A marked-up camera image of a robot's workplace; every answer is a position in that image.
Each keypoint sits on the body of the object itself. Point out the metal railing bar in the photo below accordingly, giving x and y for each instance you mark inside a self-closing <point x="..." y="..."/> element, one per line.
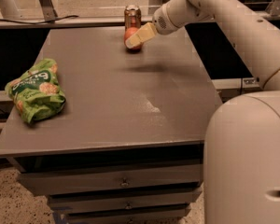
<point x="71" y="21"/>

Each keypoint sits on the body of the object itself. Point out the middle drawer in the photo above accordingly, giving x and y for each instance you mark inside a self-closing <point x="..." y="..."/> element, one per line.
<point x="125" y="200"/>

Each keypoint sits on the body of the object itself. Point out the orange soda can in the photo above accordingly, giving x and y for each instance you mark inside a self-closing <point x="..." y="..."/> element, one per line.
<point x="132" y="16"/>

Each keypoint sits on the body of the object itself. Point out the red apple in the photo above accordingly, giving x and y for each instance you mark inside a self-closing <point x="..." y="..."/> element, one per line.
<point x="128" y="33"/>

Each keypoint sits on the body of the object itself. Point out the top drawer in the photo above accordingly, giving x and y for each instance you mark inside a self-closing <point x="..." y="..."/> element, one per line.
<point x="54" y="183"/>

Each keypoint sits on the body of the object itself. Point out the grey drawer cabinet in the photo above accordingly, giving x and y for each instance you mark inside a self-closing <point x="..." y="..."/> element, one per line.
<point x="123" y="110"/>

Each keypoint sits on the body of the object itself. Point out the drawer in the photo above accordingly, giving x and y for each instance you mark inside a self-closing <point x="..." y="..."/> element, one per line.
<point x="125" y="200"/>
<point x="129" y="216"/>
<point x="54" y="183"/>

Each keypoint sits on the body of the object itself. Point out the bottom drawer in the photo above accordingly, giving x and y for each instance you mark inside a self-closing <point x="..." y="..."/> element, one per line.
<point x="129" y="216"/>

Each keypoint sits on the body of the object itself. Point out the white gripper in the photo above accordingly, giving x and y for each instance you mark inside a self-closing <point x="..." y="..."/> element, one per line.
<point x="162" y="21"/>

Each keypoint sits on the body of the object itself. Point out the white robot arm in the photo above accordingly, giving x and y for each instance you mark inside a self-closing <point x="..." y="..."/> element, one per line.
<point x="241" y="158"/>

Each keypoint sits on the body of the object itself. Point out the green chip bag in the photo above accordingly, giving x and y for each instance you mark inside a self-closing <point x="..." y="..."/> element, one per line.
<point x="37" y="94"/>

